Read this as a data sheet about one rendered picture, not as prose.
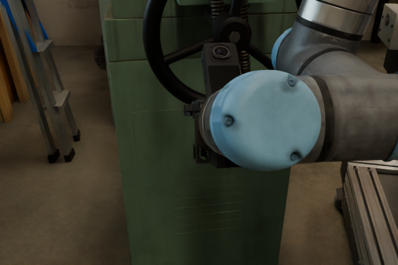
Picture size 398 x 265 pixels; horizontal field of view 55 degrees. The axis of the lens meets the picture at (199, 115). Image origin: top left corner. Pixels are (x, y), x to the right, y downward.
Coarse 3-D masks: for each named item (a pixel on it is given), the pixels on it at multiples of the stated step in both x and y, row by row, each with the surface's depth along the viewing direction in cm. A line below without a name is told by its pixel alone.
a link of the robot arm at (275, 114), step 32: (224, 96) 28; (256, 96) 27; (288, 96) 27; (320, 96) 29; (224, 128) 27; (256, 128) 26; (288, 128) 27; (320, 128) 29; (256, 160) 27; (288, 160) 27
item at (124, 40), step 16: (112, 16) 78; (192, 16) 78; (256, 16) 80; (272, 16) 81; (288, 16) 81; (112, 32) 77; (128, 32) 78; (160, 32) 79; (176, 32) 79; (192, 32) 80; (208, 32) 80; (256, 32) 82; (272, 32) 82; (112, 48) 79; (128, 48) 79; (144, 48) 80; (176, 48) 81; (272, 48) 84
